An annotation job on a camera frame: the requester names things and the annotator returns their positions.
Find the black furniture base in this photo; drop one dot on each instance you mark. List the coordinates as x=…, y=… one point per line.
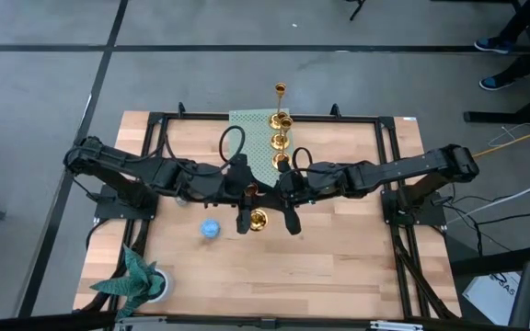
x=499, y=117

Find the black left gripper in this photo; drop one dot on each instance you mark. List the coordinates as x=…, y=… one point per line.
x=237, y=179

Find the black table frame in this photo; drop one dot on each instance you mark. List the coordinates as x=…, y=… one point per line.
x=338, y=118

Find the green succulent plant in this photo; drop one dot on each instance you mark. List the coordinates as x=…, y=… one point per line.
x=136, y=280

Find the black frame bar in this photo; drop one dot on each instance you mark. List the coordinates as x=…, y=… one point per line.
x=39, y=322

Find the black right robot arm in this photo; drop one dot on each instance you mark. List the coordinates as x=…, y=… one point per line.
x=407, y=165

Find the person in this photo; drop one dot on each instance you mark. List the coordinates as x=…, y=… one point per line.
x=527, y=18

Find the gold candlestick holder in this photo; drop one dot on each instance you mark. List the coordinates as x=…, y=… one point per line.
x=258, y=220
x=281, y=161
x=274, y=122

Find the gold bowl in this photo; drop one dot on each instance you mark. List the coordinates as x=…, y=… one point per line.
x=279, y=141

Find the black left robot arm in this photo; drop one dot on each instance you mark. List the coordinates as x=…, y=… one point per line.
x=122, y=161

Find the blue shoe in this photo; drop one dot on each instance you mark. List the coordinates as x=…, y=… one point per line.
x=492, y=44
x=491, y=83

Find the black tripod leg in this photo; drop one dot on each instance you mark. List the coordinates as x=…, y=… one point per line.
x=357, y=10

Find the white printed box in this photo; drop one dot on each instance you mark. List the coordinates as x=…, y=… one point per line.
x=490, y=294

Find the green perforated metal shelf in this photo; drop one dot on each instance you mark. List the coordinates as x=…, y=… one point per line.
x=253, y=138

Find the black frame bracket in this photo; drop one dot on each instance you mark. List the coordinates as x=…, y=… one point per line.
x=335, y=110
x=181, y=110

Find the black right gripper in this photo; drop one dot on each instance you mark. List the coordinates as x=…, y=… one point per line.
x=295, y=188

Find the white plant pot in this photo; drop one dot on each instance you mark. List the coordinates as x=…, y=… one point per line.
x=167, y=285

